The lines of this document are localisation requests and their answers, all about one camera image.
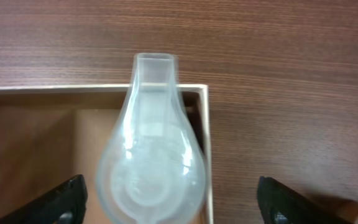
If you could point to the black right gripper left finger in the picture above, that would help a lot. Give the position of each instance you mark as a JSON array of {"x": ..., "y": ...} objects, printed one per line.
[{"x": 65, "y": 203}]

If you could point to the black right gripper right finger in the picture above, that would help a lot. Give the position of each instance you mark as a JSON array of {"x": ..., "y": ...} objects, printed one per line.
[{"x": 281, "y": 204}]

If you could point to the white squeeze tube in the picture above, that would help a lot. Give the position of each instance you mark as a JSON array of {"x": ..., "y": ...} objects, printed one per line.
[{"x": 348, "y": 210}]

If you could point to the clear bottle with dark liquid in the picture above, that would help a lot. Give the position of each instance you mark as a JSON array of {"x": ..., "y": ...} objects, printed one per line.
[{"x": 152, "y": 169}]

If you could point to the white cardboard box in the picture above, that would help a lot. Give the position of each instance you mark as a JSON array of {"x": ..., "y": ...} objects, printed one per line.
[{"x": 51, "y": 133}]

